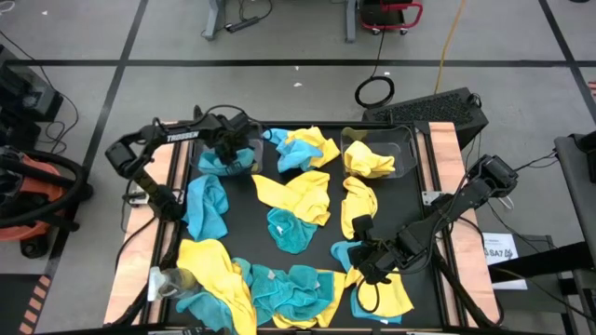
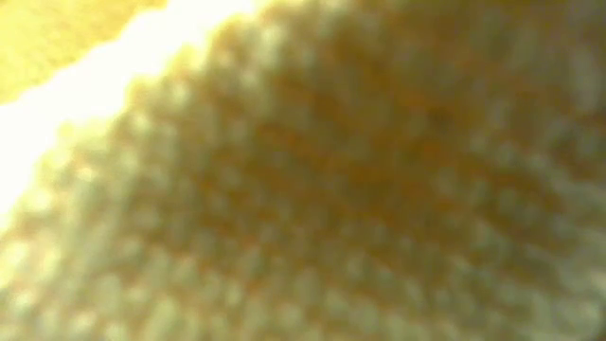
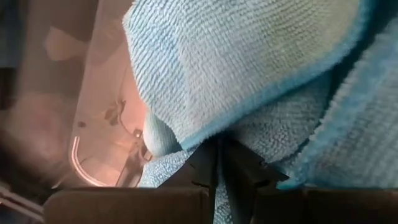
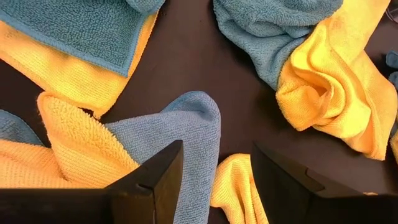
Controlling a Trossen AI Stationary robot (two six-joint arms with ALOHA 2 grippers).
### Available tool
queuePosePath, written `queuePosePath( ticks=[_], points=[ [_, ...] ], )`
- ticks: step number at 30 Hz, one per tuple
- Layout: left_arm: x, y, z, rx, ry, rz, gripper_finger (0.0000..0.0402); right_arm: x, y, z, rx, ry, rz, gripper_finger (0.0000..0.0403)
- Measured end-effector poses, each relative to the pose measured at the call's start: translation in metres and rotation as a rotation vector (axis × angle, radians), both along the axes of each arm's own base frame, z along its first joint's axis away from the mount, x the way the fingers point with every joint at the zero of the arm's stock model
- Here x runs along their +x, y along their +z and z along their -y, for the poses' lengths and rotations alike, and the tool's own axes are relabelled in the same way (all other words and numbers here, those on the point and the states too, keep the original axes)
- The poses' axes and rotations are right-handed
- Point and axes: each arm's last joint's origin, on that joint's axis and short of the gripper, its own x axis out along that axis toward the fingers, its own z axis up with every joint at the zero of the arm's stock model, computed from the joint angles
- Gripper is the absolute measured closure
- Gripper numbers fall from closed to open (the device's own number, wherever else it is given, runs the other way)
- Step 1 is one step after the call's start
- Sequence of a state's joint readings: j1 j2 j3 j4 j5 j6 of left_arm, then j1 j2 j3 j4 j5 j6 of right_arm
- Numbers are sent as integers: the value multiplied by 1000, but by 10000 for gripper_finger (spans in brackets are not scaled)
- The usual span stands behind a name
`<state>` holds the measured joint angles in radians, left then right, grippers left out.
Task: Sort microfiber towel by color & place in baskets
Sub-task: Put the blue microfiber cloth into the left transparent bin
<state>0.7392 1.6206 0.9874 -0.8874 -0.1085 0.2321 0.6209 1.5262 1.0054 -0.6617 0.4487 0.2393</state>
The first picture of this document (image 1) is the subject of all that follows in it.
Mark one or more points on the clear plastic basket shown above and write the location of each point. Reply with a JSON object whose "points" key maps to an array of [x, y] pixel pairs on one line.
{"points": [[405, 153], [259, 153]]}

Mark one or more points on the blue microfiber towel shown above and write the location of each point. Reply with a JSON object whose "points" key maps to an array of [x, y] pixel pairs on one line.
{"points": [[342, 251], [293, 158], [209, 165], [205, 209], [205, 312]]}

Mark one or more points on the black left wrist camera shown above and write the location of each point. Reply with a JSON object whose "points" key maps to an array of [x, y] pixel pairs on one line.
{"points": [[240, 123]]}

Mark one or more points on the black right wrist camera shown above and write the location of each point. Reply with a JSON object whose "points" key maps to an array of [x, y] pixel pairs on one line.
{"points": [[363, 228]]}

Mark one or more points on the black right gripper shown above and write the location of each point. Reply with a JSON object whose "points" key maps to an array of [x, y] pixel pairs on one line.
{"points": [[386, 253]]}

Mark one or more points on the grey desk leg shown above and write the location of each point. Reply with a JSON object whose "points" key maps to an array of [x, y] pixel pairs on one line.
{"points": [[215, 18], [350, 21]]}

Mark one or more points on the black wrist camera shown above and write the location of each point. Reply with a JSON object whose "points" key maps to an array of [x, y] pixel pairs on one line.
{"points": [[363, 228], [240, 123]]}

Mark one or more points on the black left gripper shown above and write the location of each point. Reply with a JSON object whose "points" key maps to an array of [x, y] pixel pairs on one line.
{"points": [[230, 139]]}

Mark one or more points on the red and black cart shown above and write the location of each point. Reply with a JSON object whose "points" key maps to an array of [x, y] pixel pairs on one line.
{"points": [[386, 11]]}

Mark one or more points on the black equipment case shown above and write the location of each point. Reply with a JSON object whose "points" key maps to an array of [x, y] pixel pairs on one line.
{"points": [[23, 93]]}

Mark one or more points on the yellow microfiber towel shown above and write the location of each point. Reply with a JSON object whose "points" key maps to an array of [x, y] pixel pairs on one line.
{"points": [[321, 144], [336, 302], [368, 160], [396, 298], [298, 195], [358, 200], [214, 265]]}

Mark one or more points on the black metal beam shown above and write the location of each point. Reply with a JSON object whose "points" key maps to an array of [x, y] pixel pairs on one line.
{"points": [[540, 265]]}

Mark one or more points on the silver metal bracket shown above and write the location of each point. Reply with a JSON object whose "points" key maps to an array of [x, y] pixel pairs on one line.
{"points": [[135, 199], [430, 197]]}

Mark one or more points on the black power strip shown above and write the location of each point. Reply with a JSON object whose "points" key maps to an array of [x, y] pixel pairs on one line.
{"points": [[242, 24]]}

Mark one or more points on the grey side table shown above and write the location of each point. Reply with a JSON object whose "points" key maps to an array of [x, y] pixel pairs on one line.
{"points": [[575, 209]]}

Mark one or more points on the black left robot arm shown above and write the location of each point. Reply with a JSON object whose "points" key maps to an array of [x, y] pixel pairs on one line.
{"points": [[181, 137]]}

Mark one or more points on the white printed paper sheet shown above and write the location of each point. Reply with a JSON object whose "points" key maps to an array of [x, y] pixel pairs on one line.
{"points": [[498, 244]]}

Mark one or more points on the wooden table side board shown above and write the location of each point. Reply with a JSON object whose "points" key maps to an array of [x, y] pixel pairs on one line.
{"points": [[444, 137], [125, 279]]}

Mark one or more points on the black aluminium table frame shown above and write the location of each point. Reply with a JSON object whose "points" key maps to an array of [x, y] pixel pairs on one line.
{"points": [[274, 123]]}

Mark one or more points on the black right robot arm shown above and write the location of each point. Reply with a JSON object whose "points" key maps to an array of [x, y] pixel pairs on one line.
{"points": [[447, 211]]}

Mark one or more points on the teal microfiber towel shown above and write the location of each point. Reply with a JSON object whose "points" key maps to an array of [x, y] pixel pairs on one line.
{"points": [[288, 293], [291, 232]]}

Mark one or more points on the orange shop vacuum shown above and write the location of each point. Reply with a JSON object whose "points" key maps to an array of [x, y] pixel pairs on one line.
{"points": [[46, 179]]}

